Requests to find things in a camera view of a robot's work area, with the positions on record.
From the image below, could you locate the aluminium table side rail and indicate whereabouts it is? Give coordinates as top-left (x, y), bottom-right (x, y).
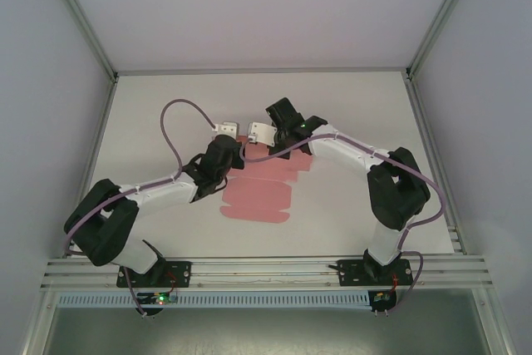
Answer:
top-left (62, 76), bottom-right (121, 257)
top-left (405, 71), bottom-right (465, 254)

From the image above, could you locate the black base plate right arm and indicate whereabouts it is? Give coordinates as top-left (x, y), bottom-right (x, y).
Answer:
top-left (338, 259), bottom-right (412, 288)

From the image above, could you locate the white slotted cable tray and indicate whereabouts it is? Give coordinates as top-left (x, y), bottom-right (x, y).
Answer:
top-left (56, 291), bottom-right (371, 311)

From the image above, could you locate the aluminium frame post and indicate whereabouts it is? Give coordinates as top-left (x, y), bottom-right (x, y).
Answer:
top-left (405, 0), bottom-right (480, 81)
top-left (41, 0), bottom-right (121, 82)

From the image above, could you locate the aluminium mounting rail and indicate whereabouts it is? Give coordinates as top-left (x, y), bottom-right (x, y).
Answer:
top-left (39, 251), bottom-right (498, 293)

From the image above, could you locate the circuit board with green light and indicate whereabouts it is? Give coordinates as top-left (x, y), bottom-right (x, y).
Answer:
top-left (139, 292), bottom-right (179, 306)

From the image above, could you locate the pink paper box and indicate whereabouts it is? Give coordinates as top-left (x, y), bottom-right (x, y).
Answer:
top-left (219, 133), bottom-right (313, 225)

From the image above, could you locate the black base plate left arm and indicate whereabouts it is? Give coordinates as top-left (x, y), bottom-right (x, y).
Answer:
top-left (116, 261), bottom-right (193, 289)

